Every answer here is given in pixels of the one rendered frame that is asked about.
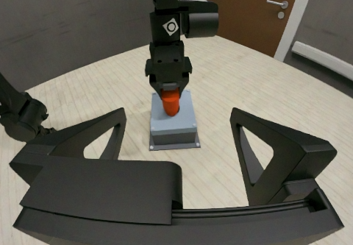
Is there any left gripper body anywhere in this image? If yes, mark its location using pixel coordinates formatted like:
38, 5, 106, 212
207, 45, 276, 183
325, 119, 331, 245
144, 39, 193, 80

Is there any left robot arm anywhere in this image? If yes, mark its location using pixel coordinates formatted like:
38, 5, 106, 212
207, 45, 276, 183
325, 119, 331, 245
0, 0, 219, 143

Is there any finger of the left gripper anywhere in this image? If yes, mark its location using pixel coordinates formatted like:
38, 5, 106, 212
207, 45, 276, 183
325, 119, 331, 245
179, 80, 190, 98
149, 77, 162, 100

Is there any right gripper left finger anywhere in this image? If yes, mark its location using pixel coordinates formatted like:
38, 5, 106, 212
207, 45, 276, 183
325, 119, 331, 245
20, 107, 127, 160

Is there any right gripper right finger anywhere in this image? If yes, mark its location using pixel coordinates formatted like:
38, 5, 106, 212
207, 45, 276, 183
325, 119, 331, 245
229, 107, 338, 206

